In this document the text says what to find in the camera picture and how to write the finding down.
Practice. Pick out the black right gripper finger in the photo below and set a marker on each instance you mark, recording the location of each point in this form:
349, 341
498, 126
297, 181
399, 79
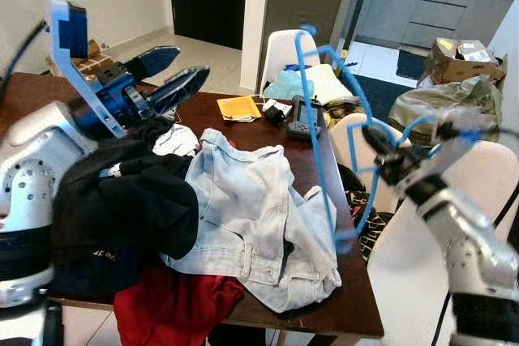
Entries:
381, 143

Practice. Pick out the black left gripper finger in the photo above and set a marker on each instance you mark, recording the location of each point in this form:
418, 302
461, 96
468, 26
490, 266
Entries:
154, 62
182, 88

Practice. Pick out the black garment with white print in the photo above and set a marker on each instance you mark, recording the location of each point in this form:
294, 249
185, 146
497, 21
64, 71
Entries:
122, 192

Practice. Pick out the pale washed denim garment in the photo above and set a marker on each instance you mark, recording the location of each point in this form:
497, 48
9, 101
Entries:
243, 200

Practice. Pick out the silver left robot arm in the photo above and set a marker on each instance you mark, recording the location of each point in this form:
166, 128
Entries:
40, 168

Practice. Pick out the white shell chair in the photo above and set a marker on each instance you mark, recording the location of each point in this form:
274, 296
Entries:
345, 139
405, 281
280, 50

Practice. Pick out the brown cardboard box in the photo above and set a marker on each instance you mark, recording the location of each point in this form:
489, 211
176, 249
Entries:
97, 58
454, 66

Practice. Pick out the dark floor mat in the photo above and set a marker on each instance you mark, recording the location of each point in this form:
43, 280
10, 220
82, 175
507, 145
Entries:
412, 64
369, 99

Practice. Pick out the black white patterned cloth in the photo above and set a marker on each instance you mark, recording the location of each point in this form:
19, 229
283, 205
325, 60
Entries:
369, 212

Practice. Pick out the orange yellow paper packet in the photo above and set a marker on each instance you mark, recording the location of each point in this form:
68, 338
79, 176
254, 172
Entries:
238, 108

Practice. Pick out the olive green bag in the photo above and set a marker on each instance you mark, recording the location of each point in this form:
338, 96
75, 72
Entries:
446, 107

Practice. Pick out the pale yellow cloth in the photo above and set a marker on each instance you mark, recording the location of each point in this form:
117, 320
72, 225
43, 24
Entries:
328, 83

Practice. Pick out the blue tape tab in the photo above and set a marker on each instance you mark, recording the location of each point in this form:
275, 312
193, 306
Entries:
470, 130

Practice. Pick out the grey black handheld device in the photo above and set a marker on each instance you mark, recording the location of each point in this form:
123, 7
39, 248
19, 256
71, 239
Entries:
300, 123

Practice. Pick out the small black white item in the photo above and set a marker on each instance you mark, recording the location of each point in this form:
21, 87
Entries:
276, 111

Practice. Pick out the teal cloth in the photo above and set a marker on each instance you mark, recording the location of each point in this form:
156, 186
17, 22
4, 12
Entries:
284, 87

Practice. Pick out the grey kitchen cabinet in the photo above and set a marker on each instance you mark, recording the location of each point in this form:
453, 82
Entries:
438, 14

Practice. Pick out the dark navy garment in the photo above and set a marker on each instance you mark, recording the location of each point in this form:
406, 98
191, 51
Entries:
89, 273

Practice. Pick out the red cloth garment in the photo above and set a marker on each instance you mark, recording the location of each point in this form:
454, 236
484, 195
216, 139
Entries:
170, 313

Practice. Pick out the black cloth garment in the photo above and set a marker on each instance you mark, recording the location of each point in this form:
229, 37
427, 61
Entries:
235, 336

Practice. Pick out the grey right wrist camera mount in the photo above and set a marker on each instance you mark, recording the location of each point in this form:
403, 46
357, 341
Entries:
442, 151

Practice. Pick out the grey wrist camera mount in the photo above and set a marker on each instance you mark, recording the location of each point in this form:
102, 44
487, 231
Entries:
69, 30
442, 151

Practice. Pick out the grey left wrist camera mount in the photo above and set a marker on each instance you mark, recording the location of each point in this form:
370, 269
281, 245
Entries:
69, 30

